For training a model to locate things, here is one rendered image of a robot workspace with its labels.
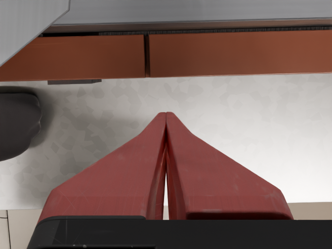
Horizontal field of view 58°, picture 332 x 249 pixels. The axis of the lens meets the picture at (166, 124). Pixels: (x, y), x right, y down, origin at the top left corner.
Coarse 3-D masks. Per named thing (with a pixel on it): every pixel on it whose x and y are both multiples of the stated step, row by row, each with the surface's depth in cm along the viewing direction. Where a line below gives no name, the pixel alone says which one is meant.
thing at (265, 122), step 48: (48, 96) 43; (96, 96) 43; (144, 96) 43; (192, 96) 43; (240, 96) 43; (288, 96) 43; (48, 144) 44; (96, 144) 45; (240, 144) 45; (288, 144) 45; (0, 192) 46; (48, 192) 46; (288, 192) 46
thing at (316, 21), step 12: (108, 24) 24; (120, 24) 24; (132, 24) 24; (144, 24) 24; (156, 24) 25; (168, 24) 25; (180, 24) 25; (192, 24) 25; (204, 24) 25; (216, 24) 25; (228, 24) 26; (240, 24) 26; (252, 24) 26; (264, 24) 26; (276, 24) 26; (288, 24) 26; (300, 24) 27; (312, 24) 27; (324, 24) 27
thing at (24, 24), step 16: (0, 0) 23; (16, 0) 23; (0, 16) 24; (16, 16) 24; (32, 16) 24; (48, 16) 24; (0, 32) 24; (16, 32) 24; (32, 32) 24; (0, 48) 24; (16, 48) 24; (0, 64) 24
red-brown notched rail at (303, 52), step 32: (224, 32) 28; (256, 32) 28; (288, 32) 28; (320, 32) 28; (32, 64) 28; (64, 64) 28; (96, 64) 28; (128, 64) 28; (160, 64) 28; (192, 64) 28; (224, 64) 28; (256, 64) 28; (288, 64) 28; (320, 64) 28
